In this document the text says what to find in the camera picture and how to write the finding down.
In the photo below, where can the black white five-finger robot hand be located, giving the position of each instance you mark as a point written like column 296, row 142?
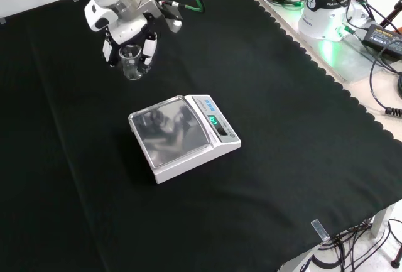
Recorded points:
column 125, row 31

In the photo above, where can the small clear glass beaker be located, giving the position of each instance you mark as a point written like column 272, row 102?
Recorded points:
column 132, row 68

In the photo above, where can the white electronic balance steel pan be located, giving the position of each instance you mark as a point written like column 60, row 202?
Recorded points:
column 176, row 133

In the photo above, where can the black bench cloth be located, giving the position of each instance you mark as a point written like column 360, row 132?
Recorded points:
column 251, row 159

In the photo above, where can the black power adapter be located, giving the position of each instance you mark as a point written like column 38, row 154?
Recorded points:
column 383, row 38

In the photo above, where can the black tripod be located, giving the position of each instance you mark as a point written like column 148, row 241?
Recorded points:
column 391, row 14

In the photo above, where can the clear tape strip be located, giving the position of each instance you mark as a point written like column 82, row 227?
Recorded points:
column 320, row 230

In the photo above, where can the white table leg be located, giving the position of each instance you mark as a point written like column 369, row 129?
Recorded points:
column 380, row 221

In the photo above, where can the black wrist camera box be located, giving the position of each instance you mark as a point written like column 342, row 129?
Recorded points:
column 172, row 14

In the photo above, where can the grey metal base plate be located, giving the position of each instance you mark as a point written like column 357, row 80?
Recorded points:
column 348, row 61

